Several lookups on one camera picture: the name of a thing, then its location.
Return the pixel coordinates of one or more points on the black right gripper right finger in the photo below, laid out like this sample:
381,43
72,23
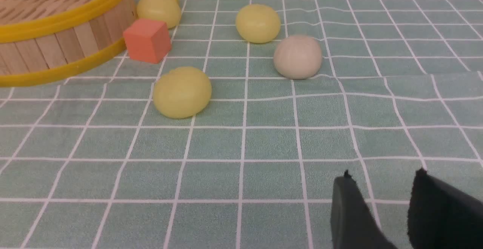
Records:
441,216

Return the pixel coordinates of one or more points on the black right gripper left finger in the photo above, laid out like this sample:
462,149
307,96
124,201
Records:
352,224

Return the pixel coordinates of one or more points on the white bun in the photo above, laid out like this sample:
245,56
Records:
298,57

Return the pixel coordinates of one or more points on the yellow bun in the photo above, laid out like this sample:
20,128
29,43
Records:
167,11
258,23
182,92

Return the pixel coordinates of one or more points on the bamboo steamer tray yellow rim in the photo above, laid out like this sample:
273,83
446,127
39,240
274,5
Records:
44,41

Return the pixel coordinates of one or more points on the green checkered tablecloth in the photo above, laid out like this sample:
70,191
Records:
89,162

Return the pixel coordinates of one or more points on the orange cube block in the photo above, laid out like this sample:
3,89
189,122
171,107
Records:
147,40

